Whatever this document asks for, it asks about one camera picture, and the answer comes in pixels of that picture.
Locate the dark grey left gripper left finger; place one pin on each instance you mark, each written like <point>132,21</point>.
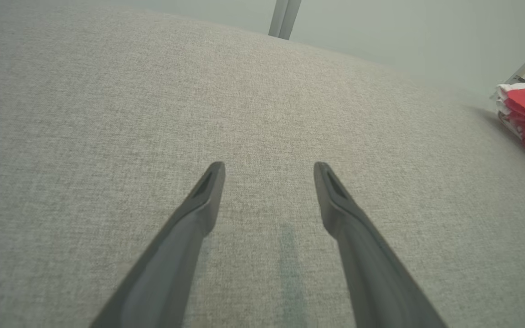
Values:
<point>176,255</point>

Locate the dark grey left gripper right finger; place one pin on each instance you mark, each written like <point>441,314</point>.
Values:
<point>367,264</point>

